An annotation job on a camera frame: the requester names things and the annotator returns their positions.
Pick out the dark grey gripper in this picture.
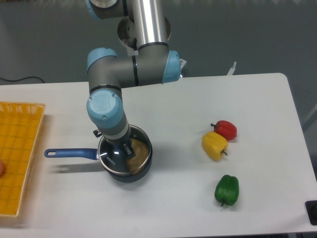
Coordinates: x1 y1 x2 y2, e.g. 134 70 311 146
93 128 135 159

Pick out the glass pot lid blue knob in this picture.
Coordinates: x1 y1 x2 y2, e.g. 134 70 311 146
98 125 153 177

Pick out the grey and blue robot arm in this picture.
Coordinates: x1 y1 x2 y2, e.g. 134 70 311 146
86 0 181 159

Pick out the triangular baked pastry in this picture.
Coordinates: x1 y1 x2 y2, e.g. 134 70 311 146
127 139 149 174

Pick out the yellow bell pepper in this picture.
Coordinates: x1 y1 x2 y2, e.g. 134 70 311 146
202 131 228 161

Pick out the red bell pepper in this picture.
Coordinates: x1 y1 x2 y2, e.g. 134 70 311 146
211 120 237 141

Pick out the green bell pepper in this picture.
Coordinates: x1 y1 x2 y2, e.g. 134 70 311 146
214 175 240 206

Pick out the yellow woven basket tray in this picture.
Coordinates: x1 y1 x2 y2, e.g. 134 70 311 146
0 101 46 217

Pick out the orange round item in tray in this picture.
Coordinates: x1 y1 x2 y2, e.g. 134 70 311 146
0 160 5 176

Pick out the black device at table edge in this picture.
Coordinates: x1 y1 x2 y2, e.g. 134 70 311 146
305 200 317 226

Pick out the dark saucepan with blue handle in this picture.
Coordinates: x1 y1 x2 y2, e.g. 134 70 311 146
44 125 153 182

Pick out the black floor cable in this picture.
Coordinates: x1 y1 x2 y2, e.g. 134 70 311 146
0 76 46 84

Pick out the white right table bracket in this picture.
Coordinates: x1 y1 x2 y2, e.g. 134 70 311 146
227 61 237 76

